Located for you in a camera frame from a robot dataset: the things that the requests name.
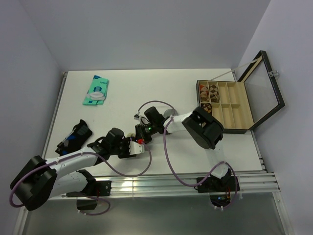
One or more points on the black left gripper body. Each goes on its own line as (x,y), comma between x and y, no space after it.
(122,150)

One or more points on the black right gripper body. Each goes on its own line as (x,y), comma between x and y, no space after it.
(146,131)

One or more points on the grey sock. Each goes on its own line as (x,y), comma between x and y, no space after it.
(170,112)

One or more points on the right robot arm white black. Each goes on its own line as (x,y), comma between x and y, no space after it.
(205,130)

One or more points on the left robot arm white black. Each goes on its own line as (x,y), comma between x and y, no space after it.
(42,179)

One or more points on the black blue sock pair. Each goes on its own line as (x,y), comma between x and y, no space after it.
(75,139)

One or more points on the teal patterned sock pair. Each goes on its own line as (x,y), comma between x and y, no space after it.
(97,91)

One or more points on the dark checkered rolled sock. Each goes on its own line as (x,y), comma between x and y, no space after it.
(207,107)

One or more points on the orange brown rolled sock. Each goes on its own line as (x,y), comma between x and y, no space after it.
(204,93)

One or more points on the brown checkered rolled sock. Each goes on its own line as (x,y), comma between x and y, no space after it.
(214,94)

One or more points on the black compartment box with lid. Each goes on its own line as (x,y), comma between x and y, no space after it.
(247,103)

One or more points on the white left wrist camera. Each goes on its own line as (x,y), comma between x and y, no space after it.
(136,148)

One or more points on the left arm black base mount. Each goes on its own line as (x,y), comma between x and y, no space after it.
(94,193)

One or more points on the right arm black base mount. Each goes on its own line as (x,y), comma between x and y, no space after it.
(224,188)

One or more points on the aluminium frame rail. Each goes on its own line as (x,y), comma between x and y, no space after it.
(168,185)

